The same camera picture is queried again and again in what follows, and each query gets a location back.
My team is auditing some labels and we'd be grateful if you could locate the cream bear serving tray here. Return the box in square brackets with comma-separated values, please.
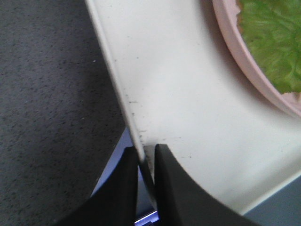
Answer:
[86, 0, 301, 214]

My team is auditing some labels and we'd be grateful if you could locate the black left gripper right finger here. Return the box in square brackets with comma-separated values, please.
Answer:
[155, 144, 256, 226]

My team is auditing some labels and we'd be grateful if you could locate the grey stone countertop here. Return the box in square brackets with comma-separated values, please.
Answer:
[0, 0, 124, 226]

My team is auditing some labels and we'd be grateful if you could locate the green lettuce leaf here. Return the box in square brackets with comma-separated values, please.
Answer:
[236, 0, 301, 94]

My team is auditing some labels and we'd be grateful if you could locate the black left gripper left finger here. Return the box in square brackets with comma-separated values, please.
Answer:
[55, 147, 138, 226]

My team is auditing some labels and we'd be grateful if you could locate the pink round plate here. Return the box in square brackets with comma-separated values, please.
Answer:
[212, 0, 301, 118]

